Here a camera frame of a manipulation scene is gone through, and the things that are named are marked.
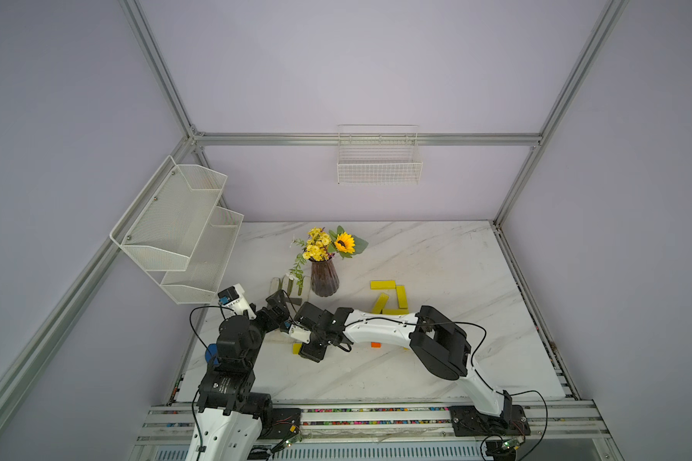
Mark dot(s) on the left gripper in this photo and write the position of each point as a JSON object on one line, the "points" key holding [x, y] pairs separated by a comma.
{"points": [[279, 311]]}

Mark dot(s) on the purple ribbed glass vase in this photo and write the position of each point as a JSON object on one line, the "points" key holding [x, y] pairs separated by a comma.
{"points": [[324, 278]]}

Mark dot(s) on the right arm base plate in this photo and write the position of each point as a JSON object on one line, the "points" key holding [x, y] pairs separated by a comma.
{"points": [[467, 421]]}

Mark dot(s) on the yellow artificial flower bouquet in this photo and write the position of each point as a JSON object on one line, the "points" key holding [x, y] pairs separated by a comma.
{"points": [[323, 244]]}

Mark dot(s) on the white wire wall basket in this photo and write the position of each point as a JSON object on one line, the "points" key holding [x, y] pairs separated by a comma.
{"points": [[379, 155]]}

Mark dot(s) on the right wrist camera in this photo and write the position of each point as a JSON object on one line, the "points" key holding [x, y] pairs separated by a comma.
{"points": [[299, 334]]}

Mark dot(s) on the aluminium mounting rail base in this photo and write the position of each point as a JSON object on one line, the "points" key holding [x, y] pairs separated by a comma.
{"points": [[561, 430]]}

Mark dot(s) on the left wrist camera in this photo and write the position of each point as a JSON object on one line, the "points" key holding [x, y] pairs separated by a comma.
{"points": [[232, 299]]}

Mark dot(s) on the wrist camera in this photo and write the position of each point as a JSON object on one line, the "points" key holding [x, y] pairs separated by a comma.
{"points": [[232, 299], [299, 334]]}

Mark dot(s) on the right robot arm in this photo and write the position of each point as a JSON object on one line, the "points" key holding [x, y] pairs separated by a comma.
{"points": [[440, 344]]}

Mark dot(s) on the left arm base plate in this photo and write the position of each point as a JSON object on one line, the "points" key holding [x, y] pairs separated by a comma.
{"points": [[279, 422]]}

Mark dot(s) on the blue trowel wooden handle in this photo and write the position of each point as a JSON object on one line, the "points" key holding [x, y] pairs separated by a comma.
{"points": [[211, 355]]}

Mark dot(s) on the white two-tier mesh shelf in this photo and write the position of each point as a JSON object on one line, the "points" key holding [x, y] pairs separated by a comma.
{"points": [[179, 233]]}

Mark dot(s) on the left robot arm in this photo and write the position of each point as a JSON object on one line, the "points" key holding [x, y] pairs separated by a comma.
{"points": [[228, 416]]}

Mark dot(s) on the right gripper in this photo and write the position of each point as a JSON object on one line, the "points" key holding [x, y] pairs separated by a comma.
{"points": [[311, 352]]}

